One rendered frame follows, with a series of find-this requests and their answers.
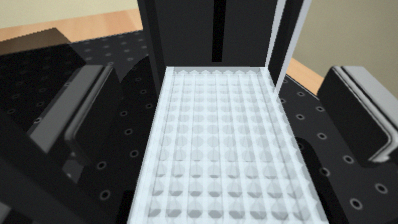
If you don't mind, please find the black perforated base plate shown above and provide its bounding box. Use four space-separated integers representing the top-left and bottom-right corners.
0 29 398 224

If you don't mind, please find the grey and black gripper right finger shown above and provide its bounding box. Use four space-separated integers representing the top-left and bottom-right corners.
317 66 398 168

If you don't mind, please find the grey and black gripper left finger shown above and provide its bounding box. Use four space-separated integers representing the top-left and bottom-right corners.
0 65 123 224

